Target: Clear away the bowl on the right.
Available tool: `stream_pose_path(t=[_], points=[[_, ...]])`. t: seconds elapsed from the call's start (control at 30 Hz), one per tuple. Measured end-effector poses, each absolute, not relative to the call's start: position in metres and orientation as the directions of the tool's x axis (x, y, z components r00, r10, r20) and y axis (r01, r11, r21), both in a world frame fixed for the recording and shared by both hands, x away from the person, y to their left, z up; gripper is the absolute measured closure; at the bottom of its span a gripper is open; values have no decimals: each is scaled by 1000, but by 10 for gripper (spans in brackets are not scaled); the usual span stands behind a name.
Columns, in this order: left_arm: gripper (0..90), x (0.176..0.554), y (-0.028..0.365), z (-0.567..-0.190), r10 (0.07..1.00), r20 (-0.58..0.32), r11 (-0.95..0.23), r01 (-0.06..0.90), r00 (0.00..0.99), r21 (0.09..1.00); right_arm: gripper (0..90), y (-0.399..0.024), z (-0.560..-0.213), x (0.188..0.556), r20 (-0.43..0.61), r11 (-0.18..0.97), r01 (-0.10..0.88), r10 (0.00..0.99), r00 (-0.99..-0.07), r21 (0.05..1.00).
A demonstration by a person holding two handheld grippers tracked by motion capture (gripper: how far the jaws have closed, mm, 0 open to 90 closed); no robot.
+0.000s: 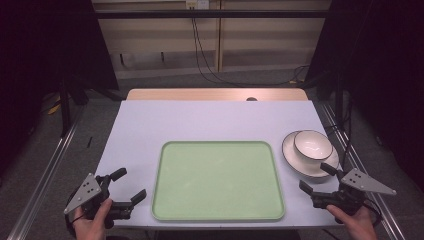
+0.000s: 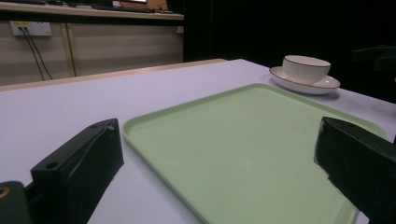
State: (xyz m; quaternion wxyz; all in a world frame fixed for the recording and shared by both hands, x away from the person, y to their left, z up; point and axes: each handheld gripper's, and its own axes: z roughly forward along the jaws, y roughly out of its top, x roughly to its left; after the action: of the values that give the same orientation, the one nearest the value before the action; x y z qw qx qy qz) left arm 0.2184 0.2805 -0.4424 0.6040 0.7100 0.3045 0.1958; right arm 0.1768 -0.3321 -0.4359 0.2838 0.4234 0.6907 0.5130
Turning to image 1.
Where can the light green tray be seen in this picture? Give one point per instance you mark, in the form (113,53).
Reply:
(216,181)

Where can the wooden table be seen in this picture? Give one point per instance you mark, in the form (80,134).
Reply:
(200,94)

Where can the yellow tape strip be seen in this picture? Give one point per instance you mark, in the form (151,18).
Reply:
(55,107)

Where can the person's left hand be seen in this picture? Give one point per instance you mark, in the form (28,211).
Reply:
(91,226)

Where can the wooden vertical post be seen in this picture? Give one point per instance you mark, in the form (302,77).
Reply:
(219,40)

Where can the white plate with dark rim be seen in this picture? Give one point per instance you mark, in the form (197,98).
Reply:
(295,163)

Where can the person's right hand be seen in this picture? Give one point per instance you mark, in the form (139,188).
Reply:
(358,225)

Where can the black horizontal bar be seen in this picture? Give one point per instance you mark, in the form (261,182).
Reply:
(200,14)

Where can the white table cover board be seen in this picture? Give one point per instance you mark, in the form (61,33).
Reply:
(200,121)

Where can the white wall socket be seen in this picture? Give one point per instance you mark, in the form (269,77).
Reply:
(197,3)

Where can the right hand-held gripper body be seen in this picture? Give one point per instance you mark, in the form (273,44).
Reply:
(363,182)

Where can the dark curtain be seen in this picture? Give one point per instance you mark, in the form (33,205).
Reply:
(383,66)
(40,50)

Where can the white bowl with dark rim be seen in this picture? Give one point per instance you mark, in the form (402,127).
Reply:
(313,145)

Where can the metal floor rail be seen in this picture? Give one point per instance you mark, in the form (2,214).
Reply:
(43,180)
(363,166)

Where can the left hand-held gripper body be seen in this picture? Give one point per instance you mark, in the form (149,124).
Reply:
(87,192)

